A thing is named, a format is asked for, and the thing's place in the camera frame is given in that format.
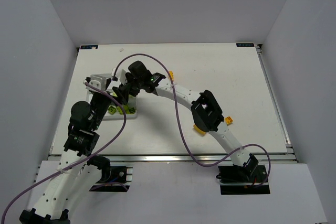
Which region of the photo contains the small dark green lego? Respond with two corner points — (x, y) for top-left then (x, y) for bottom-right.
(108, 105), (117, 115)

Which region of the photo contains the long orange lego brick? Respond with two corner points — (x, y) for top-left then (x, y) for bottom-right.
(169, 71), (174, 81)

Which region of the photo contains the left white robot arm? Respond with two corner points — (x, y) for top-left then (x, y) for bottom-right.
(19, 92), (112, 223)

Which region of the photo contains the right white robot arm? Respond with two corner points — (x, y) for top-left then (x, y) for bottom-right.
(112, 61), (258, 182)

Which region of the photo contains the white compartment tray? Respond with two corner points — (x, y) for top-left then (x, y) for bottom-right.
(86, 73), (138, 121)

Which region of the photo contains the left blue label sticker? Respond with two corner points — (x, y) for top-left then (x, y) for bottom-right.
(80, 45), (98, 50)

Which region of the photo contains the blue label sticker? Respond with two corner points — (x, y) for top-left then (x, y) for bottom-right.
(80, 45), (98, 50)
(236, 42), (255, 47)

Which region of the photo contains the orange curved lego brick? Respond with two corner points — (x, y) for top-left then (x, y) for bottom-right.
(193, 124), (206, 136)

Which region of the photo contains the right blue label sticker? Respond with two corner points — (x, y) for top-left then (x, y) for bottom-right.
(236, 42), (255, 47)

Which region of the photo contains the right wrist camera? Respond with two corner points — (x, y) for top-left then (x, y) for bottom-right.
(111, 68), (127, 84)

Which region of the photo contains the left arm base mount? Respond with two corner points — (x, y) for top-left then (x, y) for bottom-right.
(90, 163), (133, 193)

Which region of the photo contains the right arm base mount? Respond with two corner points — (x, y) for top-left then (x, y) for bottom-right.
(216, 165), (270, 196)

